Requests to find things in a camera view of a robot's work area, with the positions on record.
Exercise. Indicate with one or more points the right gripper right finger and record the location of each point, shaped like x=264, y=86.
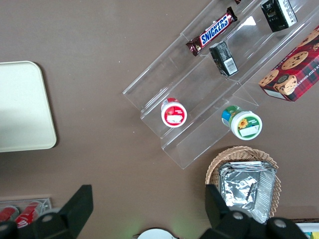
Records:
x=224, y=221

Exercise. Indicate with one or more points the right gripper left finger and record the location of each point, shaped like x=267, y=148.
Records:
x=69, y=214

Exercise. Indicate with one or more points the tan wicker basket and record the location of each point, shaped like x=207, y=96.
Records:
x=249, y=153

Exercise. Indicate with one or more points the white rectangular snack tray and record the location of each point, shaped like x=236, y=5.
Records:
x=309, y=226

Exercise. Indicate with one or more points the beige plastic tray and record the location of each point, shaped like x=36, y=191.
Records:
x=22, y=107

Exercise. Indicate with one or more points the clear acrylic bottle rack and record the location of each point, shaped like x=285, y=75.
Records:
x=47, y=202

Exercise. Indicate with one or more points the stack of foil trays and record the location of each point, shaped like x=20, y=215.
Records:
x=244, y=189

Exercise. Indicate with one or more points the red cola bottle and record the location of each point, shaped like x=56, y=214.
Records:
x=28, y=214
x=8, y=213

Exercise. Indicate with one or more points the green lid cup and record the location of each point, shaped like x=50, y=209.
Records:
x=245, y=124

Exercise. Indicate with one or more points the red lid cup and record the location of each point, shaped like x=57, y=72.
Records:
x=174, y=115

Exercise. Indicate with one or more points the clear acrylic step display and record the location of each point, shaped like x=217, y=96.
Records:
x=199, y=82

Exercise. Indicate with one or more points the small black carton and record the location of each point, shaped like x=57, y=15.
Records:
x=277, y=15
x=223, y=59

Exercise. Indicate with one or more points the red tartan cookie box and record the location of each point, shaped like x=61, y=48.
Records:
x=294, y=72

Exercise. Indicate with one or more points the snickers chocolate bar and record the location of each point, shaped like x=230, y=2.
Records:
x=213, y=31

